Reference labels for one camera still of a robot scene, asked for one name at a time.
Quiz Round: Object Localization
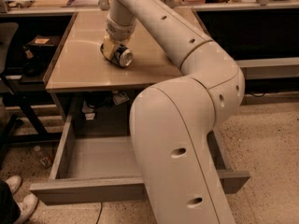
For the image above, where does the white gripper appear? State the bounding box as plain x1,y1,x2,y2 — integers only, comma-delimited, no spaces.
101,17,136,61

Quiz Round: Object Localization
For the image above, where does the blue pepsi can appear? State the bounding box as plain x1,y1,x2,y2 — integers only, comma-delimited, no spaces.
108,45,134,68

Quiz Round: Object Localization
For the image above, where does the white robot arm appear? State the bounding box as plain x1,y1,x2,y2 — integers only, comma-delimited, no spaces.
107,0,245,224

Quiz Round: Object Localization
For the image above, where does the grey cabinet with beige top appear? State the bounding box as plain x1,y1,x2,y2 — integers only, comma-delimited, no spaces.
42,7,219,133

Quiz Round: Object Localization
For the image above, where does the grey open top drawer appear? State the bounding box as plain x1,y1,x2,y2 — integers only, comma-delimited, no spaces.
29,98,251,206

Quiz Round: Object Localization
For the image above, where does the white paper tag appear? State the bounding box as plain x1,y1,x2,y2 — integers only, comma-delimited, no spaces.
112,91,129,105

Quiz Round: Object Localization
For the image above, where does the black box with label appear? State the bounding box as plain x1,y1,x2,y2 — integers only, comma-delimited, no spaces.
26,35,61,51

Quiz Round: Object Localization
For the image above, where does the dark office chair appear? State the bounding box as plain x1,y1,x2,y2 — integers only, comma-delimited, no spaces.
0,22,62,160

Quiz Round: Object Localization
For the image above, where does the plastic bottle on floor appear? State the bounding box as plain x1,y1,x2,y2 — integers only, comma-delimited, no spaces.
34,146,53,168

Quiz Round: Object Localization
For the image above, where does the white shoe upper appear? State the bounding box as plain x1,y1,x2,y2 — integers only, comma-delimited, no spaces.
6,175,22,194

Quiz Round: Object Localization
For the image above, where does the white shoe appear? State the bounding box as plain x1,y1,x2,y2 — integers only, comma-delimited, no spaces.
6,175,22,194
13,194,38,224

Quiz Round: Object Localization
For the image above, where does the white shoe lower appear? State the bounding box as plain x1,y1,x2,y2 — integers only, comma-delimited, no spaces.
13,194,38,224

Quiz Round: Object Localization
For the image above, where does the black floor cable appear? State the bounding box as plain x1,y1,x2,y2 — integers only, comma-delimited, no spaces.
95,202,104,224

